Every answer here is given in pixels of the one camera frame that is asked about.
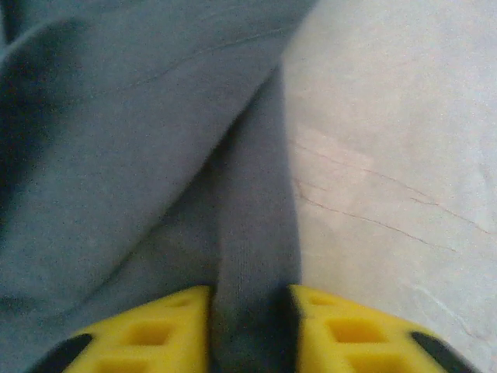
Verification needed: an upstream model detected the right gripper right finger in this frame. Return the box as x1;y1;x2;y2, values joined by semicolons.
286;283;473;373

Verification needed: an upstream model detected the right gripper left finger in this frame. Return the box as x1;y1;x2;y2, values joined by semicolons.
36;284;214;373

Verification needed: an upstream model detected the grey t-shirt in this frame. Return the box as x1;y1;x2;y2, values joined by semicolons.
0;0;318;373

